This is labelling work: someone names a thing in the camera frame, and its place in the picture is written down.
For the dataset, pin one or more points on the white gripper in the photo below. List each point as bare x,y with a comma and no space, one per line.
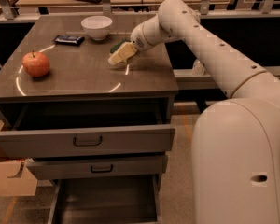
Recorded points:
138,41

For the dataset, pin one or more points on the green yellow sponge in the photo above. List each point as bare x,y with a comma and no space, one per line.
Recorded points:
116,45

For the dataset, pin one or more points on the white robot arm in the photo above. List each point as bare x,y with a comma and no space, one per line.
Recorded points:
235,146

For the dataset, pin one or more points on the grey top drawer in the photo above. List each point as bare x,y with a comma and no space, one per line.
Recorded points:
97,131

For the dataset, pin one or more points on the grey drawer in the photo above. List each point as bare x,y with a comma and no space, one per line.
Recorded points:
97,131
101,167
106,200

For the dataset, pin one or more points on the grey drawer cabinet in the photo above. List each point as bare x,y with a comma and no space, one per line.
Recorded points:
81,76

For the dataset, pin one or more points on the grey middle drawer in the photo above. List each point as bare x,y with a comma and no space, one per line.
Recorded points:
101,167

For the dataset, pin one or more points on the grey bottom drawer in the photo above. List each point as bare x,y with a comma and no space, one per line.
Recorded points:
106,200

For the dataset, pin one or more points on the white bowl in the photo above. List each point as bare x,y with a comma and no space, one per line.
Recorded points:
97,27

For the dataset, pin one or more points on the dark snack bar wrapper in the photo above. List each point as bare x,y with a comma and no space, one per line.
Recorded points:
68,40

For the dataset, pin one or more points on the left clear pump bottle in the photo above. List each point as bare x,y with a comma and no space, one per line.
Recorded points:
198,68

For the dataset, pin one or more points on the red apple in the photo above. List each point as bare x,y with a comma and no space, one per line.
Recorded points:
35,64

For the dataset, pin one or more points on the cardboard box left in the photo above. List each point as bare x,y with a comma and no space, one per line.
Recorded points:
15,178

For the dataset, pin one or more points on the grey metal shelf rail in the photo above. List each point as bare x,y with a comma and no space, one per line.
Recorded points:
187,81

